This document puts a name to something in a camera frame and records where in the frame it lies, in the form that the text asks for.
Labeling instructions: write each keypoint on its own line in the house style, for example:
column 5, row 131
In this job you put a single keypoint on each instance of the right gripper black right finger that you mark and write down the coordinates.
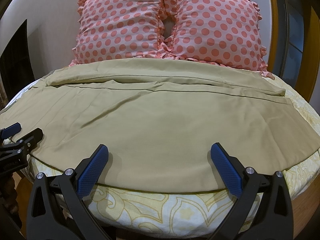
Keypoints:
column 274, row 217

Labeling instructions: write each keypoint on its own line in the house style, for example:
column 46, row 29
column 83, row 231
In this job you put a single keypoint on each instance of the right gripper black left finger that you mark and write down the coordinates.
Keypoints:
column 56, row 209

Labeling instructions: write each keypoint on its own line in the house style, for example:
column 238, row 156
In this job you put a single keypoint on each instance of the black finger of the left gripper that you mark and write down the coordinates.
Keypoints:
column 26, row 143

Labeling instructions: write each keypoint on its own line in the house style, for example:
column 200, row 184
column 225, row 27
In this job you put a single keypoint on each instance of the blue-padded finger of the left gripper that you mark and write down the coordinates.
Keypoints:
column 8, row 132

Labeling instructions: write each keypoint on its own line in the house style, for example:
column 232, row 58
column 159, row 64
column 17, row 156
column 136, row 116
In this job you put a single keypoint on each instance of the dark wooden furniture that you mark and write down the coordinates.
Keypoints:
column 16, row 70

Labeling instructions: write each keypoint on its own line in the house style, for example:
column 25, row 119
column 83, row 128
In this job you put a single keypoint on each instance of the left pink polka-dot pillow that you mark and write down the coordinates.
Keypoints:
column 119, row 29

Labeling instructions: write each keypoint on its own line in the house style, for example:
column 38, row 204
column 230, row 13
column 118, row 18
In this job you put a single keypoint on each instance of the pink polka-dot pillow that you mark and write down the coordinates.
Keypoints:
column 219, row 32
column 119, row 29

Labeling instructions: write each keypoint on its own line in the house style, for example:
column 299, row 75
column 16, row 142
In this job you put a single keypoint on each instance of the right pink polka-dot pillow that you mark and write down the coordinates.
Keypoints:
column 219, row 32

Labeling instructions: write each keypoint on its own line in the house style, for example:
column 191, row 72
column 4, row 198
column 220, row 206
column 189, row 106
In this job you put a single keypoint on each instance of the wooden framed window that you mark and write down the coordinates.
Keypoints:
column 290, row 29

